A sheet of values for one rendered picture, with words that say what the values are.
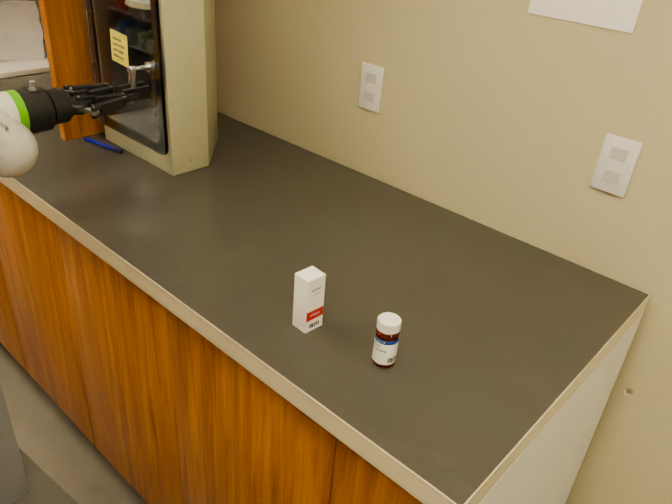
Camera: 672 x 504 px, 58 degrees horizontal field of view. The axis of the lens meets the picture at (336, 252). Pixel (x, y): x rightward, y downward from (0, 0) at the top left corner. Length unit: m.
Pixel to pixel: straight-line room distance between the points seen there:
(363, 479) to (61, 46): 1.31
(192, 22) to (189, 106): 0.19
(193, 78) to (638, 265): 1.07
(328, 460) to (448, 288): 0.40
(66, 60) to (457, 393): 1.31
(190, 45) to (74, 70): 0.41
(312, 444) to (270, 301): 0.26
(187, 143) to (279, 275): 0.53
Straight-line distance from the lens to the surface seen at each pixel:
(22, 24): 2.77
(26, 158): 1.26
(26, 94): 1.41
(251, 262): 1.22
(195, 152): 1.61
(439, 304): 1.16
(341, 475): 1.04
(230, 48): 2.01
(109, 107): 1.46
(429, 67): 1.50
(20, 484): 0.85
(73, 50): 1.81
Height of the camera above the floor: 1.59
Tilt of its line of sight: 31 degrees down
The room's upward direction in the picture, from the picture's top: 5 degrees clockwise
